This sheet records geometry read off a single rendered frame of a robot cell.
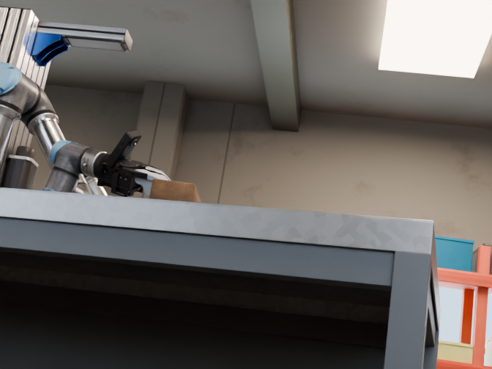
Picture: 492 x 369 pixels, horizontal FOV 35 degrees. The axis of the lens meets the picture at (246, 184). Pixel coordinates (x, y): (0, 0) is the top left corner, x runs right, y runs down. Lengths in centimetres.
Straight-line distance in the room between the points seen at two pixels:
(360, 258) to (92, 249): 34
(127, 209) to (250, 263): 18
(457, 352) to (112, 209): 415
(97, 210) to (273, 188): 494
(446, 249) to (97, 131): 287
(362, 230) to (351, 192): 499
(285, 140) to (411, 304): 520
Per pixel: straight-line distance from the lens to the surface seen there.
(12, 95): 233
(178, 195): 108
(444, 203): 596
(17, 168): 268
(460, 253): 515
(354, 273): 92
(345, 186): 594
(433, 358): 146
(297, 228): 94
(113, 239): 102
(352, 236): 93
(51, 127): 239
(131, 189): 204
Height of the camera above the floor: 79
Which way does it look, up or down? 17 degrees up
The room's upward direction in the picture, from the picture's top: 9 degrees clockwise
